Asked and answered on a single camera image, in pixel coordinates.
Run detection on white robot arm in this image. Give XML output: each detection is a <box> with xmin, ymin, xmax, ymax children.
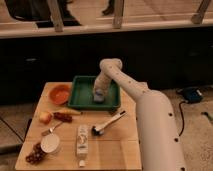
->
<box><xmin>93</xmin><ymin>58</ymin><xmax>187</xmax><ymax>171</ymax></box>

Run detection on orange bowl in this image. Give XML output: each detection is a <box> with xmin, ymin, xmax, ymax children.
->
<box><xmin>49</xmin><ymin>85</ymin><xmax>70</xmax><ymax>105</ymax></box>

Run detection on white plastic bottle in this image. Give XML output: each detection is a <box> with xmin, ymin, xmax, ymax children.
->
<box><xmin>76</xmin><ymin>125</ymin><xmax>88</xmax><ymax>167</ymax></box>

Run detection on bunch of dark grapes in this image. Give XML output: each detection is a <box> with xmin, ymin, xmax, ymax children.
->
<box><xmin>25</xmin><ymin>143</ymin><xmax>46</xmax><ymax>164</ymax></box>

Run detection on apple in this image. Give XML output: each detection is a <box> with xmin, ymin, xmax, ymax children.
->
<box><xmin>39</xmin><ymin>112</ymin><xmax>52</xmax><ymax>124</ymax></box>

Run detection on blue box on floor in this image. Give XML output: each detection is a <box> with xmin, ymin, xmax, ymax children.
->
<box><xmin>182</xmin><ymin>88</ymin><xmax>203</xmax><ymax>103</ymax></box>

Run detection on brown sausage toy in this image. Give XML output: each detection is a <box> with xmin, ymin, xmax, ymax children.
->
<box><xmin>54</xmin><ymin>112</ymin><xmax>72</xmax><ymax>122</ymax></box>

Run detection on yellow banana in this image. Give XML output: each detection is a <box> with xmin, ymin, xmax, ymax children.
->
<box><xmin>60</xmin><ymin>108</ymin><xmax>82</xmax><ymax>115</ymax></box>

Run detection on metal fork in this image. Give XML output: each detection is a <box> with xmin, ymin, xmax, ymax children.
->
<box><xmin>41</xmin><ymin>122</ymin><xmax>63</xmax><ymax>136</ymax></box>

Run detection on white cup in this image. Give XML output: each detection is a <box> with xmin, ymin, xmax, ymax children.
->
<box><xmin>41</xmin><ymin>134</ymin><xmax>60</xmax><ymax>154</ymax></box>

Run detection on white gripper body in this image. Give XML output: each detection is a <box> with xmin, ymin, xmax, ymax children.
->
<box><xmin>93</xmin><ymin>74</ymin><xmax>110</xmax><ymax>96</ymax></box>

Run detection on black bag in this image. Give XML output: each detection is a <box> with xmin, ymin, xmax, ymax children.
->
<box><xmin>4</xmin><ymin>0</ymin><xmax>80</xmax><ymax>28</ymax></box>

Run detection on white dish brush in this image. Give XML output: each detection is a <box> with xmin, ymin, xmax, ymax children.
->
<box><xmin>91</xmin><ymin>110</ymin><xmax>126</xmax><ymax>136</ymax></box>

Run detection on green plastic tray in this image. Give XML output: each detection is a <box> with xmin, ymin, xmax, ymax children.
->
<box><xmin>67</xmin><ymin>76</ymin><xmax>121</xmax><ymax>111</ymax></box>

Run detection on black cable on floor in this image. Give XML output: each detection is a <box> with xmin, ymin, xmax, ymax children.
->
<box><xmin>178</xmin><ymin>99</ymin><xmax>188</xmax><ymax>136</ymax></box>

